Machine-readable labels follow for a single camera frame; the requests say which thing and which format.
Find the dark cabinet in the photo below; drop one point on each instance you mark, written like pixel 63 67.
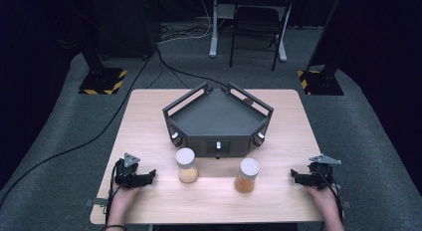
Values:
pixel 122 22

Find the black folding chair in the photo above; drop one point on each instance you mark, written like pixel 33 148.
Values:
pixel 257 23

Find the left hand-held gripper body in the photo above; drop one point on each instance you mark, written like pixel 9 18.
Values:
pixel 127 173

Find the black corner shelf rack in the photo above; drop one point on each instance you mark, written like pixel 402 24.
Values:
pixel 217 119

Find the person's right hand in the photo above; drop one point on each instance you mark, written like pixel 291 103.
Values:
pixel 323 199

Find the jar with orange powder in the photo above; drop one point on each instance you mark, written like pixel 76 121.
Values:
pixel 246 178

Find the person's left hand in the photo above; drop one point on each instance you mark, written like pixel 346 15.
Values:
pixel 124 196

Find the black wristband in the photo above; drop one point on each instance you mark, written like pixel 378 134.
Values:
pixel 114 227

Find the grey table bracket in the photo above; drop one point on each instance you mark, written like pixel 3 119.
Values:
pixel 96 202

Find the white desk frame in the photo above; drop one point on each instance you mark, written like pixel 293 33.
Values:
pixel 214 35

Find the black stand with striped base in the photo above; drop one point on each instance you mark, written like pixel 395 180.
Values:
pixel 320 81
pixel 101 78

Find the jar with pale yellow powder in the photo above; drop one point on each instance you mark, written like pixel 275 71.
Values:
pixel 186 168

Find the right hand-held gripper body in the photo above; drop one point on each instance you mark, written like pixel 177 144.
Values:
pixel 320 174

